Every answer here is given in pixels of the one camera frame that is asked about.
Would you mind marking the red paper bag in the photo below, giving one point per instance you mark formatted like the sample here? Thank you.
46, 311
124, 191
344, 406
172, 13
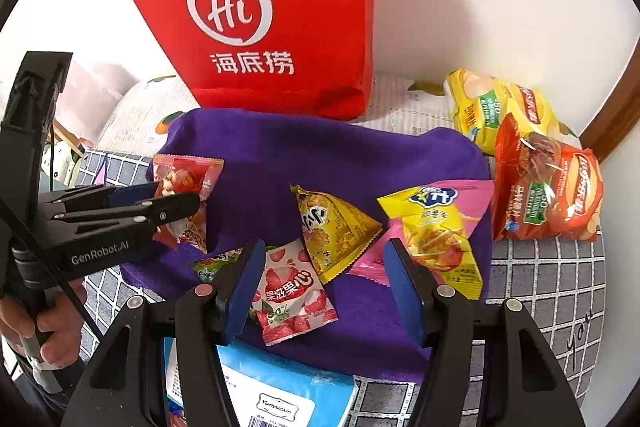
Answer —
310, 7

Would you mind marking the yellow chips packet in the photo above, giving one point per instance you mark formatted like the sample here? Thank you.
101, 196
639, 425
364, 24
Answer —
480, 107

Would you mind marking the orange fruit print cloth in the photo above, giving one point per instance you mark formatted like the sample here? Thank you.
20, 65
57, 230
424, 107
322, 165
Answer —
140, 117

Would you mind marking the strawberry candy packet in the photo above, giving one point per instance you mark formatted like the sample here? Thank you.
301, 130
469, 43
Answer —
290, 302

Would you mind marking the green snack packet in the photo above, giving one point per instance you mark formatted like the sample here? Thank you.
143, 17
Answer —
215, 264

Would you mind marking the yellow pink snack packet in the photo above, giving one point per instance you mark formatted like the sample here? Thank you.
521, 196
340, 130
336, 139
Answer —
435, 237

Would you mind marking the pink plastic bag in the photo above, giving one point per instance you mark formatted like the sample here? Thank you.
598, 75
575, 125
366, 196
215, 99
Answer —
100, 87

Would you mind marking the yellow triangular snack packet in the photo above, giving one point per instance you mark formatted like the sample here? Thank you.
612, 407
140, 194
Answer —
335, 227

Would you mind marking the wooden door frame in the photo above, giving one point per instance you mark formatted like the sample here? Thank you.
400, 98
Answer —
617, 107

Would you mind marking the wooden rack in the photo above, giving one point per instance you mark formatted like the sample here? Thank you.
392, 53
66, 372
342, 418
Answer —
67, 138

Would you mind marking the person's left hand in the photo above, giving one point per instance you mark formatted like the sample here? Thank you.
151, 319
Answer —
65, 327

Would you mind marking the purple towel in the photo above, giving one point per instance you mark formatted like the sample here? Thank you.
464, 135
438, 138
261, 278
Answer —
280, 152

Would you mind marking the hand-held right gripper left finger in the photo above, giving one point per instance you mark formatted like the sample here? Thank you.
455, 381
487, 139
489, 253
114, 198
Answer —
245, 292

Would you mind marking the red chips packet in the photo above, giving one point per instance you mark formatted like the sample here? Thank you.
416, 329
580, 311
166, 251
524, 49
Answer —
550, 197

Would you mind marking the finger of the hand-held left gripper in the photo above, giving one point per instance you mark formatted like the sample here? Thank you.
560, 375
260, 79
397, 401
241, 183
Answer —
130, 194
175, 207

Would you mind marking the blue tissue pack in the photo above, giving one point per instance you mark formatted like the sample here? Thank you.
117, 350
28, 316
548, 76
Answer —
280, 382

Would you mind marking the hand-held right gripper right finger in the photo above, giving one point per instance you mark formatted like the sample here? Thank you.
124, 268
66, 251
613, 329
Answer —
405, 292

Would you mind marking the red pink snack packet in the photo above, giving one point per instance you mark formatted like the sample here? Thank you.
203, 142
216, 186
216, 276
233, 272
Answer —
192, 177

